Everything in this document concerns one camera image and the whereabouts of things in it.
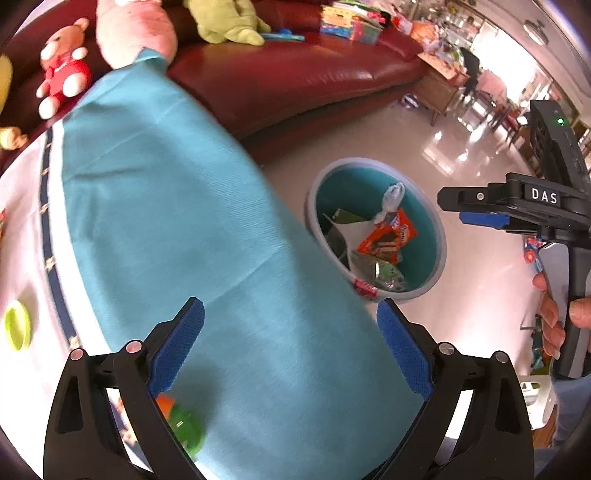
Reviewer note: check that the teal white tablecloth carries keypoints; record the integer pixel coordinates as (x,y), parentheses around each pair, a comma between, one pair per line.
(184,207)

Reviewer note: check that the person's blue grey pants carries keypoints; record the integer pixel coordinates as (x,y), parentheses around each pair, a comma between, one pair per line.
(572,410)

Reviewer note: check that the red bear plush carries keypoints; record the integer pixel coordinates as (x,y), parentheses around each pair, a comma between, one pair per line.
(62,69)

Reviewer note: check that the ceiling lamp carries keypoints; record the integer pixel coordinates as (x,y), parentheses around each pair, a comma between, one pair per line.
(535,30)

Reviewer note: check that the wooden side table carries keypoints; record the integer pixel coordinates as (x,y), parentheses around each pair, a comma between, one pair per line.
(441,87)

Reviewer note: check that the shiny green wrapper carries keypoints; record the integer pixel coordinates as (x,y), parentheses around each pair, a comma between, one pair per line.
(388,274)

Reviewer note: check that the blue plastic toy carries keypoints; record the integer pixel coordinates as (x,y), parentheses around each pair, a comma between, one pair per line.
(281,34)

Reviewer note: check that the small tan plush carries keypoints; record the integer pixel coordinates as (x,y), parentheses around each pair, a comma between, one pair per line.
(11,137)

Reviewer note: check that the grey teal trash bin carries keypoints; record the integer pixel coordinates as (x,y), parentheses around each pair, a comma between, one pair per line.
(425,240)

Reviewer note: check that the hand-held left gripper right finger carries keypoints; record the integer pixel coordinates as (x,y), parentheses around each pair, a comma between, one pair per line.
(406,346)

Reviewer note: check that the green plush toy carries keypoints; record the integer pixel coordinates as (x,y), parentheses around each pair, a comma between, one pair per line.
(221,21)

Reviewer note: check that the red blue floor toy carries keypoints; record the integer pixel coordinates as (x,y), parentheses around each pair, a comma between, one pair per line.
(533,251)

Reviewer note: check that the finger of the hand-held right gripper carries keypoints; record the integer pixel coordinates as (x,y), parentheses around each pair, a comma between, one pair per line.
(471,198)
(480,219)

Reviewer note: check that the pink plush toy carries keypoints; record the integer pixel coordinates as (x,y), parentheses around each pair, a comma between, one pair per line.
(134,27)

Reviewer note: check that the white paper napkin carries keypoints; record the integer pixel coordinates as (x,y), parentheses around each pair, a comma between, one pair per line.
(358,233)

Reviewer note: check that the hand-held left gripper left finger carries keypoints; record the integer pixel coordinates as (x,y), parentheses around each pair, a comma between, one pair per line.
(178,344)

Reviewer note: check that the crumpled white plastic bag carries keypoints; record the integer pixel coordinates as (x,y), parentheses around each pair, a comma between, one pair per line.
(390,198)

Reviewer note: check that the orange red snack packet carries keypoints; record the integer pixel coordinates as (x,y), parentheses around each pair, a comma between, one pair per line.
(388,237)

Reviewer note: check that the dark red leather sofa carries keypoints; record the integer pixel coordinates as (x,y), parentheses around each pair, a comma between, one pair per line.
(277,78)

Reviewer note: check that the orange plush toy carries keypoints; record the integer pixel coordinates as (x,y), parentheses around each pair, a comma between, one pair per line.
(425,33)

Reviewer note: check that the orange green plastic toy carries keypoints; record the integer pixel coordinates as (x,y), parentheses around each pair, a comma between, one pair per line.
(180,424)

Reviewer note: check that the person's right hand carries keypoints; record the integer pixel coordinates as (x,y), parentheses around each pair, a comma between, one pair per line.
(551,327)

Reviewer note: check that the dark green paper piece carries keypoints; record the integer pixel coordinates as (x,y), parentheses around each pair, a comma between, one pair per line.
(345,215)

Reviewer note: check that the colourful toy box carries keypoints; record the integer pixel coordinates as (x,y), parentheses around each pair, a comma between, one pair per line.
(351,23)

